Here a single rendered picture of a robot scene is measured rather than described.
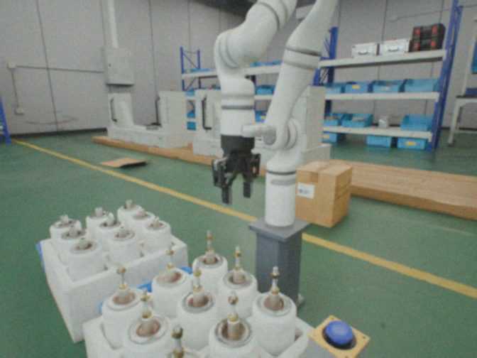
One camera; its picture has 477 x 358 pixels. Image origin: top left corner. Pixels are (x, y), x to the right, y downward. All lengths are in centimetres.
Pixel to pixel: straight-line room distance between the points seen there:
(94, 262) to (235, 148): 59
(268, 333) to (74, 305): 57
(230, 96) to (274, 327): 48
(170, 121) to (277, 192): 313
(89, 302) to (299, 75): 86
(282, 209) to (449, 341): 62
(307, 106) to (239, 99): 197
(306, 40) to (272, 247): 58
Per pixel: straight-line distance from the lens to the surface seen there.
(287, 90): 79
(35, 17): 719
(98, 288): 100
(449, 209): 221
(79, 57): 731
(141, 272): 103
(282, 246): 90
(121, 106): 509
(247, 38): 59
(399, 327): 113
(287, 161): 86
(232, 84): 60
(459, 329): 121
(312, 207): 171
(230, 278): 76
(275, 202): 88
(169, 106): 388
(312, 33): 78
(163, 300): 77
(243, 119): 59
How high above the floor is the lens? 68
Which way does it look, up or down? 15 degrees down
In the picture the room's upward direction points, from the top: straight up
